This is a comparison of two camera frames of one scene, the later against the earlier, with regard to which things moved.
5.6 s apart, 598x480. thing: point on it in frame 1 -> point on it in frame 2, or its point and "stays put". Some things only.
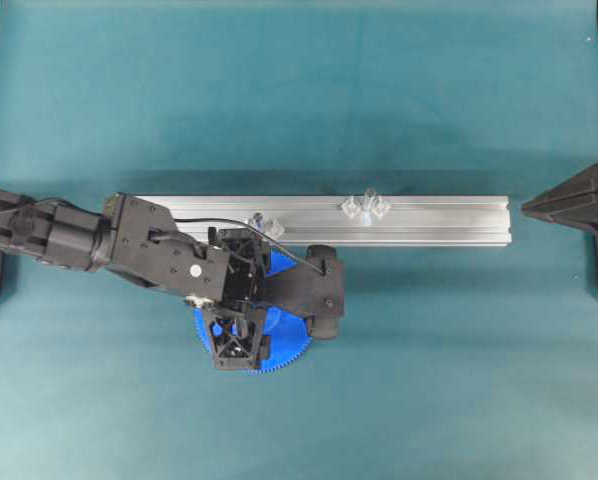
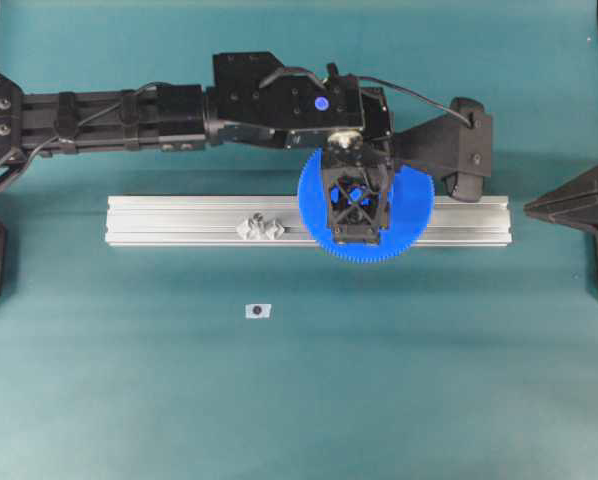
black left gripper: [140, 241] -> [255, 97]
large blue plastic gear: [287, 333] -> [413, 201]
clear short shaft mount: [267, 226] stays put
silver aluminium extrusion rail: [360, 219] stays put
